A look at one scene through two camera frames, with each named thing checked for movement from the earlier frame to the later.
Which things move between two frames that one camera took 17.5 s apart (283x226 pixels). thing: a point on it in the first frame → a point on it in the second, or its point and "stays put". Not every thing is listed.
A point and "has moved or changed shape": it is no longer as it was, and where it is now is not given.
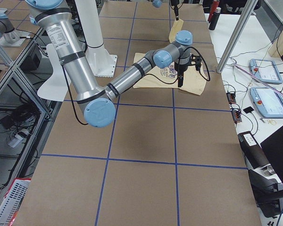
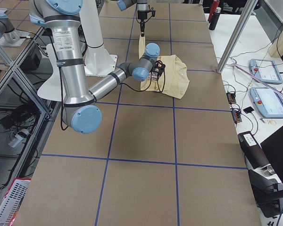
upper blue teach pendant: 266,70 stays put
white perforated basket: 16,193 stays put
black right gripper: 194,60 → 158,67
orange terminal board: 231,97 stays put
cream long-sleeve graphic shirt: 194,82 has moved or changed shape
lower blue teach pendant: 270,104 stays put
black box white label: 254,156 stays put
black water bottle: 214,18 stays put
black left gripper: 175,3 → 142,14
